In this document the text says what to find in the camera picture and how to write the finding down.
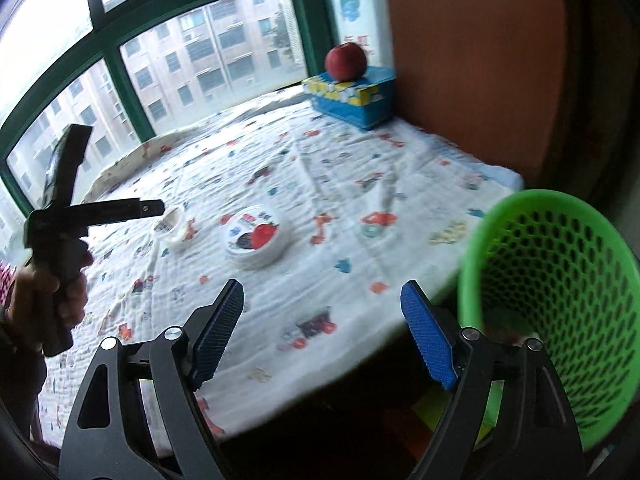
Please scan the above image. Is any green plastic mesh basket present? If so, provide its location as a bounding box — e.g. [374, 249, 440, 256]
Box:
[457, 189, 640, 453]

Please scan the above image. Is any blue tissue box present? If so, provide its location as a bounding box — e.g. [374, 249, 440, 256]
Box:
[301, 66, 397, 132]

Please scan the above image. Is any white round yogurt tub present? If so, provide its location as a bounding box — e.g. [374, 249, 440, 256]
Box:
[223, 205, 291, 269]

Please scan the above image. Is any person's left hand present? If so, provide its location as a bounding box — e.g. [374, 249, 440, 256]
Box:
[4, 251, 95, 350]

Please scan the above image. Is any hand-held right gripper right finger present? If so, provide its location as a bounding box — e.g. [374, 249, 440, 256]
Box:
[400, 280, 587, 480]

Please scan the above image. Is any red apple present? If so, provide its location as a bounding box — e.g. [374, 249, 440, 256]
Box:
[324, 42, 368, 82]

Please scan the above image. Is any white printed sign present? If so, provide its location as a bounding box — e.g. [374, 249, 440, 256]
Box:
[325, 0, 393, 68]

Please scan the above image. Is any brown wooden wardrobe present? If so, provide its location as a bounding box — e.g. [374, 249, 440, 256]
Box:
[380, 0, 591, 196]

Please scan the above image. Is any green window frame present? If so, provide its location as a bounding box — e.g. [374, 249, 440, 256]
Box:
[0, 0, 341, 211]

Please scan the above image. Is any person's left forearm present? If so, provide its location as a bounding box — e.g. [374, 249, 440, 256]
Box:
[0, 330, 48, 446]

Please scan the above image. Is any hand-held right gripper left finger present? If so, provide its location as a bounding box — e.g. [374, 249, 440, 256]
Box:
[59, 279, 245, 480]

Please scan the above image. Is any small white printed cup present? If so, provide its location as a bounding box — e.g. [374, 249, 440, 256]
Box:
[152, 206, 186, 246]

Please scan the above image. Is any beige apartment building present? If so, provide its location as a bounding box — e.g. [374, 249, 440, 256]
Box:
[7, 0, 306, 221]

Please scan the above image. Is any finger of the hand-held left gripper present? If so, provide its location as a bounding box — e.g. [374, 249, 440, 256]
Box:
[70, 199, 166, 225]

